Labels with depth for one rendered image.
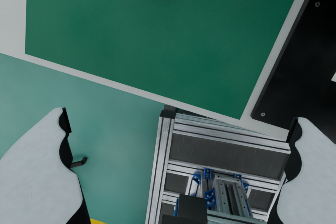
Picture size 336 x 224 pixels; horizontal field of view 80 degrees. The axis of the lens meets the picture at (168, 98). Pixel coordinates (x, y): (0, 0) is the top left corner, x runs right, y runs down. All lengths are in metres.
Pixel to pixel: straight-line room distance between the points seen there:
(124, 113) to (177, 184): 0.59
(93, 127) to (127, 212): 0.82
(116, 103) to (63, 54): 0.88
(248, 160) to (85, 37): 1.09
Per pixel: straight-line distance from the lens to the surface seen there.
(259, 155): 1.33
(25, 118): 1.88
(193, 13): 0.51
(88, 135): 1.65
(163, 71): 0.53
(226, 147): 1.26
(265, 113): 0.56
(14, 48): 0.71
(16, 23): 0.69
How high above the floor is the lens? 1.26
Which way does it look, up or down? 70 degrees down
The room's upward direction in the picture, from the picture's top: 159 degrees counter-clockwise
